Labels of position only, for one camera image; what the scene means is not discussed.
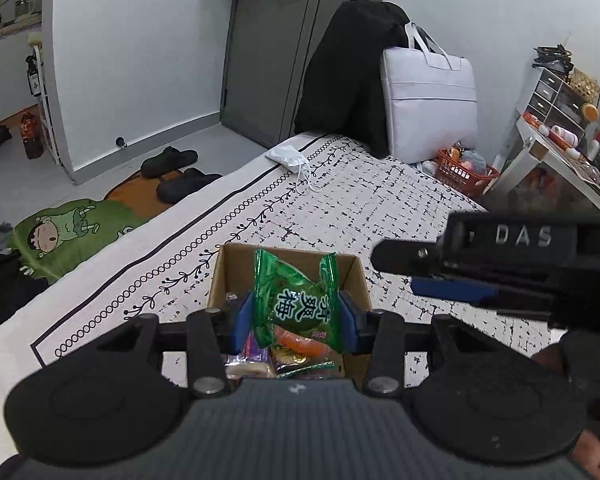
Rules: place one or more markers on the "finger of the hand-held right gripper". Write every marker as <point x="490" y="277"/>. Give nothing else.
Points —
<point x="405" y="257"/>
<point x="450" y="290"/>

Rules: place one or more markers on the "black door stopper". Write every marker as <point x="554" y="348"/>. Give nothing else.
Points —
<point x="121" y="142"/>

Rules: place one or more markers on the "black spray bottle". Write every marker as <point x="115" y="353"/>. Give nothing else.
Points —
<point x="33" y="77"/>

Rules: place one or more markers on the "dark clothes pile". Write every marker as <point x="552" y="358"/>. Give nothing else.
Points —
<point x="10" y="290"/>

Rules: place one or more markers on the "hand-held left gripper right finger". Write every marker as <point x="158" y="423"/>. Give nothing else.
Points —
<point x="350" y="322"/>

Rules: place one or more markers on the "red plastic basket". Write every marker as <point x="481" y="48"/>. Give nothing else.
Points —
<point x="467" y="175"/>

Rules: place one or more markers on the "green candy packet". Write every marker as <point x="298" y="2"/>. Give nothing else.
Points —
<point x="300" y="305"/>

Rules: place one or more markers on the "brown cardboard box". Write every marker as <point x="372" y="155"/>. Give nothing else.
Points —
<point x="235" y="270"/>

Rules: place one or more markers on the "white desk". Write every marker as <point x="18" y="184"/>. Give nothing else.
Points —
<point x="550" y="160"/>

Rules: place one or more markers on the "purple label bread packet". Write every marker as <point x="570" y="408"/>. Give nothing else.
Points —
<point x="247" y="360"/>

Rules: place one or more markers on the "brown yellow snack packet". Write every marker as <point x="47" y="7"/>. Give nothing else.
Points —
<point x="305" y="362"/>

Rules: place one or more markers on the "brown oil bottle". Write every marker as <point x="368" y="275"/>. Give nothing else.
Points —
<point x="31" y="135"/>

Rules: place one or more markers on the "white kitchen cabinet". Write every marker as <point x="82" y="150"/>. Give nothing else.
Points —
<point x="10" y="85"/>

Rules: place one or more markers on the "orange snack packet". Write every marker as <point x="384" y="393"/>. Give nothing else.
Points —
<point x="300" y="342"/>

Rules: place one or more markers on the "grey laptop bag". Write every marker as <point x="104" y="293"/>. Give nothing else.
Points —
<point x="430" y="105"/>

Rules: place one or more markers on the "green cartoon floor mat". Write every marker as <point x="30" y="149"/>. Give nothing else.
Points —
<point x="75" y="232"/>

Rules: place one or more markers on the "wicker basket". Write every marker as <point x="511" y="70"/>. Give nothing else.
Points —
<point x="584" y="85"/>

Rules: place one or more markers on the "grey door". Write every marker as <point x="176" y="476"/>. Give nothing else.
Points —
<point x="275" y="50"/>

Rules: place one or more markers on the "person's right hand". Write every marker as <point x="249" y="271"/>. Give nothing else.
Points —
<point x="587" y="452"/>

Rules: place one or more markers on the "black jacket on chair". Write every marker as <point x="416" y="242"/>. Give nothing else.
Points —
<point x="350" y="75"/>

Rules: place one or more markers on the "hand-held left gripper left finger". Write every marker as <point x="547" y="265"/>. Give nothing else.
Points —
<point x="242" y="321"/>

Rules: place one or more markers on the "white face mask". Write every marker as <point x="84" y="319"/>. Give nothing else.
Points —
<point x="287" y="155"/>

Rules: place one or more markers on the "white metal rack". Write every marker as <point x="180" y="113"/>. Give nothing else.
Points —
<point x="47" y="110"/>

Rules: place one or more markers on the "grey drawer organiser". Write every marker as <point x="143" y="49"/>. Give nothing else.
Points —
<point x="555" y="97"/>

